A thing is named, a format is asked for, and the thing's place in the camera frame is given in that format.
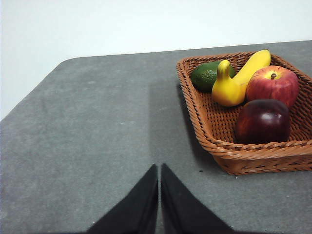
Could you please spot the yellow banana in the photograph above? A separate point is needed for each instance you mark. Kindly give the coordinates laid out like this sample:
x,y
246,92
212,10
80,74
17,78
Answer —
x,y
229,92

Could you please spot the brown wicker basket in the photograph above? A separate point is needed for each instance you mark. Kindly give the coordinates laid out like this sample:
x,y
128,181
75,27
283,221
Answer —
x,y
256,161

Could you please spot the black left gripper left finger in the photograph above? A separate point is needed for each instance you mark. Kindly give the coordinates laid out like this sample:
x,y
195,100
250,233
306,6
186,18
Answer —
x,y
139,212

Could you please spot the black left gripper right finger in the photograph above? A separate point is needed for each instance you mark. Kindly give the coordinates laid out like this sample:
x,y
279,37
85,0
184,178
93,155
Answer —
x,y
182,212

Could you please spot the red apple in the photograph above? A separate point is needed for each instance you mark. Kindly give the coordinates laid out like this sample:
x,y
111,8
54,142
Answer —
x,y
270,90

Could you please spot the dark purple plum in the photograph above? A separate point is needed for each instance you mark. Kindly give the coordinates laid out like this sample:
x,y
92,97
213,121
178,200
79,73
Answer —
x,y
263,122

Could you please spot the green avocado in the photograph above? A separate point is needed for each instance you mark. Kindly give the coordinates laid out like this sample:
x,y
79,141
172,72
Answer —
x,y
204,76

